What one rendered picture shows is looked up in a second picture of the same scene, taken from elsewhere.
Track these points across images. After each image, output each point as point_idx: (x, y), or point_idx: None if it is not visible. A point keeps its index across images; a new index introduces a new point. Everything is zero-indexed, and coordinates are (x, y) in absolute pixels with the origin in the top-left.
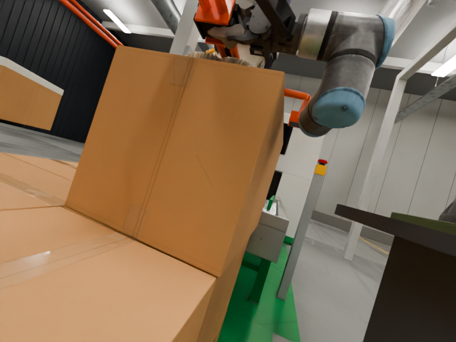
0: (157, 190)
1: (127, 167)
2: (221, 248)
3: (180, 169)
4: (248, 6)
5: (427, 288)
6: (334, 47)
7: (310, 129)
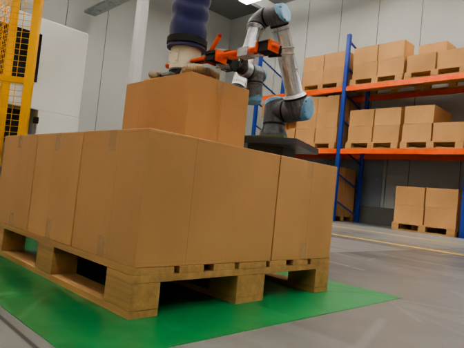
0: (219, 137)
1: (207, 130)
2: None
3: (226, 128)
4: None
5: None
6: (253, 77)
7: None
